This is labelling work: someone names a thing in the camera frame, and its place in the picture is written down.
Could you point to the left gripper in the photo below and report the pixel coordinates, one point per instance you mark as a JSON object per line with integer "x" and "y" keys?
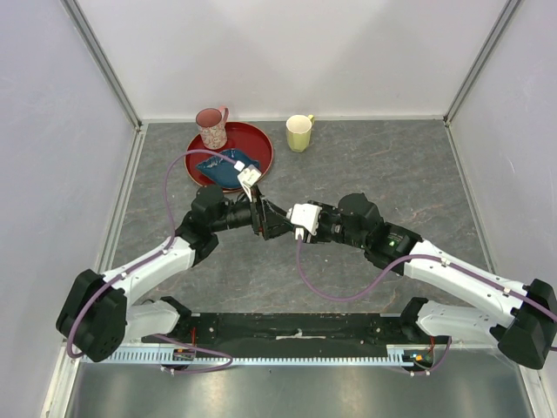
{"x": 268, "y": 219}

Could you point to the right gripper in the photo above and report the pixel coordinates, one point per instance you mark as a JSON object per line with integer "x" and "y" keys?
{"x": 310, "y": 239}

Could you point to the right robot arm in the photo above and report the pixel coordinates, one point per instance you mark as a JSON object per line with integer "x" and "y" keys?
{"x": 518, "y": 318}

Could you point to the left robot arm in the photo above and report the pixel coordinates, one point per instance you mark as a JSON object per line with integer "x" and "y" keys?
{"x": 101, "y": 310}

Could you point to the blue leaf-shaped dish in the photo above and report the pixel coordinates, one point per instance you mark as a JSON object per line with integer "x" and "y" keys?
{"x": 222, "y": 172}

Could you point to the yellow-green mug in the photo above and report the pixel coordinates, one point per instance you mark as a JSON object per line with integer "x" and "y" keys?
{"x": 299, "y": 131}

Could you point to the pink floral mug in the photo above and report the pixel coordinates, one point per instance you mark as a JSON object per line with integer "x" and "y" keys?
{"x": 211, "y": 126}

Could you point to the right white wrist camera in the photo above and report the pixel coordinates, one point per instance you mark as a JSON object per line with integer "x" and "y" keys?
{"x": 304, "y": 219}

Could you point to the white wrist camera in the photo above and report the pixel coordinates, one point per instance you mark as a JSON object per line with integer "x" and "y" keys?
{"x": 248, "y": 176}
{"x": 304, "y": 219}

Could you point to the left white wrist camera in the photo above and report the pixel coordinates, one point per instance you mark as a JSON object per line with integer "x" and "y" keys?
{"x": 248, "y": 176}

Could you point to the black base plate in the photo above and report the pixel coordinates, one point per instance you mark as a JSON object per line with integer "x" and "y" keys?
{"x": 300, "y": 335}

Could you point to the light blue cable duct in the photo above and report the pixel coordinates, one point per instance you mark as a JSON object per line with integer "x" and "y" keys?
{"x": 171, "y": 357}

